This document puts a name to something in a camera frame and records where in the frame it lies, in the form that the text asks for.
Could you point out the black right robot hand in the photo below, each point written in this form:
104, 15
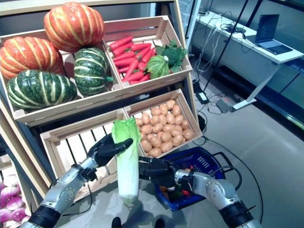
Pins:
161, 173

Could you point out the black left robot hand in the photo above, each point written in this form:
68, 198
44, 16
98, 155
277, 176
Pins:
104, 152

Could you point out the white green napa cabbage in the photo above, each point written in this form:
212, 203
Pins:
128, 171

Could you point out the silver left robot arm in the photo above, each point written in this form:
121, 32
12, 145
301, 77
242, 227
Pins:
66, 190

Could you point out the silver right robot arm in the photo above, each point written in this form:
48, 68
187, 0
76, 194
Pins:
213, 187

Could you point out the blue plastic shopping basket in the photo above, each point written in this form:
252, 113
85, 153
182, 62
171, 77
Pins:
190, 156

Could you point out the orange toy fruit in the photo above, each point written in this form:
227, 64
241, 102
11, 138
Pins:
164, 188

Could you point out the beige toy potato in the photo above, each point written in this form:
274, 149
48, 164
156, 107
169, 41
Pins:
171, 189

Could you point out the tan potato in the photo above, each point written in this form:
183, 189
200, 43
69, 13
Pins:
154, 152
178, 140
188, 134
167, 146
146, 145
165, 136
155, 141

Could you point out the light green toy vegetable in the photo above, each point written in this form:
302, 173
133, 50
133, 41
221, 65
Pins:
175, 196

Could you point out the red toy tomato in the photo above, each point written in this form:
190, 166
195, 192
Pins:
185, 192

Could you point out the wooden crate for cabbages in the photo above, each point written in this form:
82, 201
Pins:
69, 147

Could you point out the wooden crate holding pumpkins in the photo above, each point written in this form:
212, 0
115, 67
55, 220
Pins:
78, 102

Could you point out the wooden crate holding potatoes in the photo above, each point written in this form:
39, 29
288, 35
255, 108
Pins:
152, 102

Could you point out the red orange carrot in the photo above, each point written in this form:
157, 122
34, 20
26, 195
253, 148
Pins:
121, 42
122, 69
122, 49
148, 55
140, 46
131, 67
142, 52
133, 76
123, 62
141, 65
145, 78
123, 56

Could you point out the green striped pumpkin with stem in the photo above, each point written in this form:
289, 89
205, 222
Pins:
90, 71

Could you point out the black power adapter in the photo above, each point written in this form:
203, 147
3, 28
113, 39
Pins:
202, 97

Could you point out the grey floor box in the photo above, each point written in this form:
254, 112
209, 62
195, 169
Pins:
224, 105

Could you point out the wooden crate holding onions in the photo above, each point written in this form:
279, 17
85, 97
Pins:
6, 164

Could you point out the light green lettuce head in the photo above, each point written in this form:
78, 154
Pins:
158, 66

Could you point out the dark green leafy vegetable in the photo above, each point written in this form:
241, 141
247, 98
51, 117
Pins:
174, 53

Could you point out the orange striped pumpkin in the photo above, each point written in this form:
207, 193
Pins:
28, 55
73, 26

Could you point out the wooden crate holding carrots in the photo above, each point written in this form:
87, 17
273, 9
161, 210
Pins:
133, 26

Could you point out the black tripod pole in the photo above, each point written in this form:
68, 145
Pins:
223, 47

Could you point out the white desk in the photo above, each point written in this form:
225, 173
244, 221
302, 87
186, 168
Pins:
237, 54

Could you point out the open dark laptop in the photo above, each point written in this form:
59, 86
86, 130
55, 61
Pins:
266, 28

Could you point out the wooden display shelf frame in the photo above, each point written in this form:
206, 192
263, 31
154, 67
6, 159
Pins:
23, 10

